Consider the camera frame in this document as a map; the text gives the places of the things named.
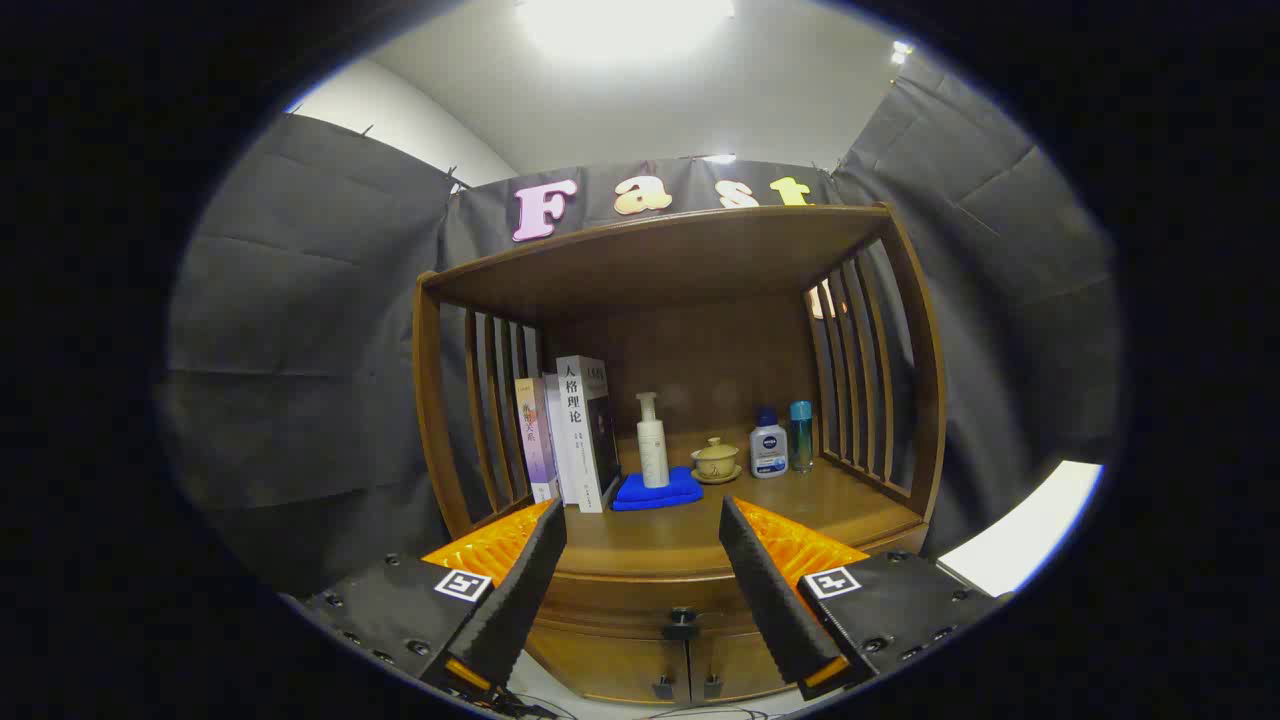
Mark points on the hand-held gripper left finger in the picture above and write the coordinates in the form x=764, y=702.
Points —
x=520, y=590

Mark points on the wooden cabinet door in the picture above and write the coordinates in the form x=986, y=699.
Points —
x=600, y=665
x=735, y=665

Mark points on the wooden countertop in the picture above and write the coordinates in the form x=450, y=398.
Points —
x=660, y=540

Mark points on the teal bottle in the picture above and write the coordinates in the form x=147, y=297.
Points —
x=801, y=435

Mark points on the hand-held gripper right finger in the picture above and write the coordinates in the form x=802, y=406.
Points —
x=770, y=600

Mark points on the ceiling spotlight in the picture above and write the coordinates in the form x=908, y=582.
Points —
x=900, y=50

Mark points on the blue folded cloth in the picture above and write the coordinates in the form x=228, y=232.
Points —
x=640, y=495

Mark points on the purple book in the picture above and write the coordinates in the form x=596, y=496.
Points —
x=535, y=440

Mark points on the yellow lidded teacup with saucer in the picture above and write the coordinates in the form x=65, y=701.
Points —
x=716, y=462

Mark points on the white board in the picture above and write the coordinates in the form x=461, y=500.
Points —
x=1030, y=530

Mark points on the brown wooden cabinet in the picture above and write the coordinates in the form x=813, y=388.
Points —
x=700, y=260

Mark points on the thin white book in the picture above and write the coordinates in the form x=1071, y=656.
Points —
x=558, y=440

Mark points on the thick white and black book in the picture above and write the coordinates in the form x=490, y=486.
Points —
x=580, y=430

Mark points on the white and blue pump bottle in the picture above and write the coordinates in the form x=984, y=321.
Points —
x=768, y=450

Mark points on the small ceiling light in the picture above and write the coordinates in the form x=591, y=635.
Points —
x=720, y=159

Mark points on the brown wooden drawer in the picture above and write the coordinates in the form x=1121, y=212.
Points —
x=620, y=600

